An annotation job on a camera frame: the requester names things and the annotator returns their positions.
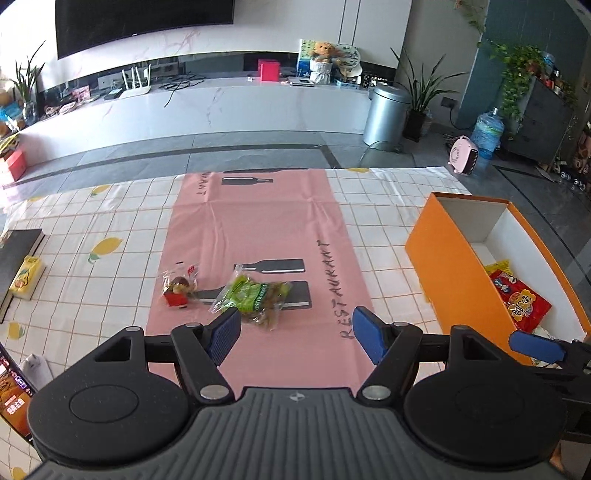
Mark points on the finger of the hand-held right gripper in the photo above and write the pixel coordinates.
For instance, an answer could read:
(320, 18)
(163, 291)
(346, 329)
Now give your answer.
(535, 346)

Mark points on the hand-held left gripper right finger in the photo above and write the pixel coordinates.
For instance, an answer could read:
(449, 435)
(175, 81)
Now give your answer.
(369, 332)

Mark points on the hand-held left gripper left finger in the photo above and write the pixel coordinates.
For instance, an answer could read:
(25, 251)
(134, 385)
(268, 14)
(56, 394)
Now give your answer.
(226, 334)

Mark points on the green vegetable snack packet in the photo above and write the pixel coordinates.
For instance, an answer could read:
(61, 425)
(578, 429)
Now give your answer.
(251, 297)

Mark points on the red chip packet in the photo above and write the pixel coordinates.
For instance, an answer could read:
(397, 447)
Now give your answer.
(521, 302)

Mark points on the small clear chestnut packet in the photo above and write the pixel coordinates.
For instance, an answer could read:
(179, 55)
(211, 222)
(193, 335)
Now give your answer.
(178, 290)

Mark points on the yellow snack packet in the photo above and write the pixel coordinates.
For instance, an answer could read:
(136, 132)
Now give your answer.
(501, 267)

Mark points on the orange cardboard box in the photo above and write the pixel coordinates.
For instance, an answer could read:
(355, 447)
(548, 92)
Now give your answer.
(443, 258)

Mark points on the pink table runner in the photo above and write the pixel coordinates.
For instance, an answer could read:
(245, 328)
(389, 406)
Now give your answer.
(258, 221)

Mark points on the checked white tablecloth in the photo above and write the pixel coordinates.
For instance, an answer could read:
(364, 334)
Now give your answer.
(92, 221)

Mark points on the white crumpled tissue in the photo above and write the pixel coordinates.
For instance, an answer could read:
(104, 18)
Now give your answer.
(37, 369)

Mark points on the small pink heater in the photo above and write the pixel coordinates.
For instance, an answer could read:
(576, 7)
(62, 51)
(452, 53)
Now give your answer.
(464, 157)

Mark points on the small yellow carton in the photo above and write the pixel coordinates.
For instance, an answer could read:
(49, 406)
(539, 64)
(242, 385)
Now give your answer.
(25, 277)

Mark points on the potted long-leaf plant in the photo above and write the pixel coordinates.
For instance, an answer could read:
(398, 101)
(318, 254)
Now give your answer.
(415, 124)

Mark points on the silver trash can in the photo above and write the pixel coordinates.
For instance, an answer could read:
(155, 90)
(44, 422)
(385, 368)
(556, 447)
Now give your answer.
(385, 115)

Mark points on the blue water bottle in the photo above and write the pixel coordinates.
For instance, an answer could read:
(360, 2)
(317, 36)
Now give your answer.
(487, 134)

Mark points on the black book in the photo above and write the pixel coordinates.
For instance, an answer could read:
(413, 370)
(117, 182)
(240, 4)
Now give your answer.
(18, 258)

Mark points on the grey cabinet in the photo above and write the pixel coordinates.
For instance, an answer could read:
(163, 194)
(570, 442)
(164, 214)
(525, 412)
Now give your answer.
(540, 124)

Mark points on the smartphone with lit screen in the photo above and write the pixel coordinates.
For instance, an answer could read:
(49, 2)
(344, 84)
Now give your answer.
(14, 401)

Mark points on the long white console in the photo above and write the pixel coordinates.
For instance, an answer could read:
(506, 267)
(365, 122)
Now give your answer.
(231, 110)

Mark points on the white router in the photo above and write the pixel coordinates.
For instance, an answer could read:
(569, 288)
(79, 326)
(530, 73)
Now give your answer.
(136, 91)

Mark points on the teddy bear bouquet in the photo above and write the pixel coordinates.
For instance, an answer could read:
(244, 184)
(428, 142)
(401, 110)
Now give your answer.
(322, 69)

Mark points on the red square box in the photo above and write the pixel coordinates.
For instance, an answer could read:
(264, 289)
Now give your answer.
(268, 70)

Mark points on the red storage box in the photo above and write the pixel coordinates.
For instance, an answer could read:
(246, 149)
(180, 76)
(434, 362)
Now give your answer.
(13, 165)

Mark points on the round white hand fan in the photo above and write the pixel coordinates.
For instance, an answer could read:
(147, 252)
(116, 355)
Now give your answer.
(348, 57)

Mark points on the blue green poster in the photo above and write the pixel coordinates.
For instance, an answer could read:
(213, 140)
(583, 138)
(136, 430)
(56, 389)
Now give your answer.
(304, 60)

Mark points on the trailing green vine plant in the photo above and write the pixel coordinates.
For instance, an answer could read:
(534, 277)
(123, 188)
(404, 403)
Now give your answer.
(517, 64)

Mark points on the green plant in glass vase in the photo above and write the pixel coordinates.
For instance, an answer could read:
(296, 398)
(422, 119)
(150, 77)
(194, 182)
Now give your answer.
(30, 110)

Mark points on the black television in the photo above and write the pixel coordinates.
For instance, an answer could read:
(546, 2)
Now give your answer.
(138, 23)

